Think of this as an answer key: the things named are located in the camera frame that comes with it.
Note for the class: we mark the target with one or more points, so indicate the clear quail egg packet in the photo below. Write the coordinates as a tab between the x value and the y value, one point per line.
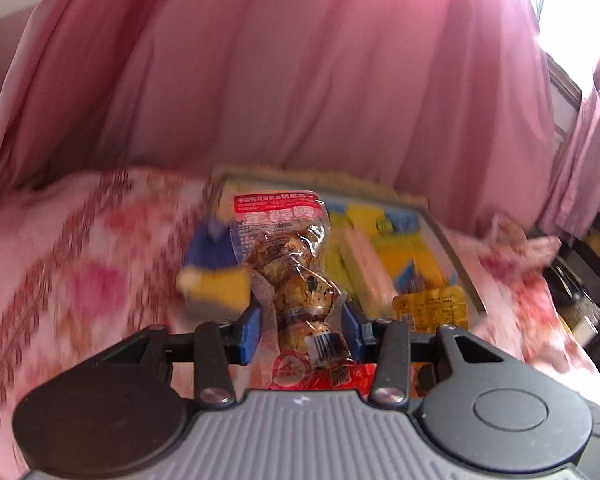
290	260

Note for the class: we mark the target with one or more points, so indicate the pink floral bedsheet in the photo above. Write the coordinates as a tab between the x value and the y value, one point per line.
80	270

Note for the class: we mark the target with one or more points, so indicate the grey tray with cartoon print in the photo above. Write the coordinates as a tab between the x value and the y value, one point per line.
447	255

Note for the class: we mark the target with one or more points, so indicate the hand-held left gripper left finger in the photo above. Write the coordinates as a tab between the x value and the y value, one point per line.
250	335

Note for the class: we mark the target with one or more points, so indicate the orange-yellow snack packet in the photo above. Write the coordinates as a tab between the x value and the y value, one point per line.
430	310

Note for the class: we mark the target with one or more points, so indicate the rice cracker bar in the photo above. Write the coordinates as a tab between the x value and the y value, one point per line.
367	265

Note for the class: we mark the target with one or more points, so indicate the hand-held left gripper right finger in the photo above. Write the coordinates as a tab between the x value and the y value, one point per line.
351	332

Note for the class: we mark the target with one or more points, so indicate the window frame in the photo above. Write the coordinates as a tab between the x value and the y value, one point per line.
565	90

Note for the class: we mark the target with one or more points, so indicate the dark furniture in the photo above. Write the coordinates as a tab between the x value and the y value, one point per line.
590	280

